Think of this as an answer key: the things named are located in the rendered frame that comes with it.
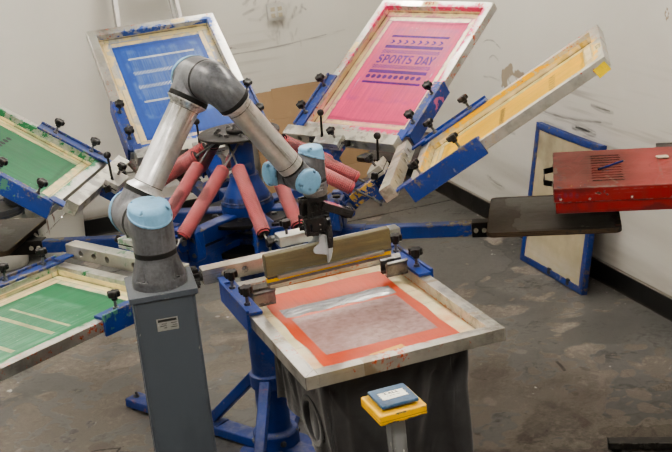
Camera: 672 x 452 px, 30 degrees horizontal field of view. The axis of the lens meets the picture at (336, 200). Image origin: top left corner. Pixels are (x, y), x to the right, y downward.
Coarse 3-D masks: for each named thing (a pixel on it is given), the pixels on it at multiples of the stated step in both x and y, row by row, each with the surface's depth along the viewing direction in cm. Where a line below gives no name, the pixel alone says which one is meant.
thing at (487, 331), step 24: (360, 264) 407; (432, 288) 377; (456, 312) 363; (480, 312) 355; (264, 336) 357; (456, 336) 341; (480, 336) 341; (504, 336) 344; (288, 360) 337; (360, 360) 332; (384, 360) 332; (408, 360) 335; (312, 384) 326
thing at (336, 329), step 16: (304, 288) 396; (320, 288) 395; (272, 304) 386; (288, 304) 384; (288, 320) 372; (304, 320) 371; (320, 320) 370; (336, 320) 369; (352, 320) 367; (304, 336) 360; (320, 336) 358; (336, 336) 357; (352, 336) 356; (368, 336) 355; (320, 352) 348; (352, 352) 346; (368, 352) 345
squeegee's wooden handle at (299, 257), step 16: (336, 240) 381; (352, 240) 383; (368, 240) 385; (384, 240) 387; (272, 256) 375; (288, 256) 377; (304, 256) 378; (320, 256) 380; (336, 256) 382; (352, 256) 384; (272, 272) 376
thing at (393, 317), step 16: (336, 288) 393; (352, 288) 392; (368, 288) 391; (352, 304) 379; (368, 304) 378; (384, 304) 377; (400, 304) 376; (416, 304) 374; (368, 320) 366; (384, 320) 365; (400, 320) 364; (416, 320) 363; (432, 320) 362; (384, 336) 354; (400, 336) 353; (416, 336) 352; (432, 336) 351
